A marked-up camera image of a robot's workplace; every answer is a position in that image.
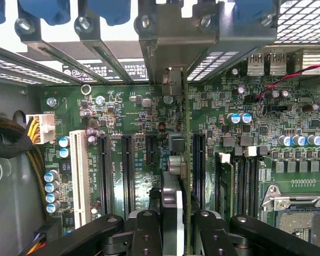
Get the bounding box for green motherboard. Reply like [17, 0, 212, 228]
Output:
[41, 52, 320, 251]

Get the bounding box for black RAM slot white clips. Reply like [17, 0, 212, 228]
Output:
[214, 151, 235, 222]
[242, 145, 258, 218]

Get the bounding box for open black PC case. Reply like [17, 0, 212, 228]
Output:
[0, 0, 320, 256]

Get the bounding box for red black twisted wire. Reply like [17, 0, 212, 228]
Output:
[255, 63, 320, 100]

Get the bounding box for white expansion slot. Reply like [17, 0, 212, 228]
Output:
[68, 130, 92, 229]

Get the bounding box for CPU socket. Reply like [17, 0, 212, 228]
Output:
[260, 183, 320, 253]

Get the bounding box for short black expansion slot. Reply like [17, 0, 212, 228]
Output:
[145, 134, 158, 166]

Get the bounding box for black sleeved cable bundle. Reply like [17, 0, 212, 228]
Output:
[0, 113, 51, 217]

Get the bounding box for white power connector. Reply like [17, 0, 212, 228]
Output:
[25, 114, 57, 145]

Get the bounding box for metal slot cover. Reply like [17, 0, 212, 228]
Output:
[14, 17, 111, 85]
[74, 15, 150, 83]

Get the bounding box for long black expansion slot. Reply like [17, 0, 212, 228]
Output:
[97, 134, 115, 216]
[121, 134, 136, 220]
[192, 132, 207, 211]

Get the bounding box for multicoloured power wire bundle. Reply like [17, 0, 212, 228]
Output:
[22, 221, 66, 256]

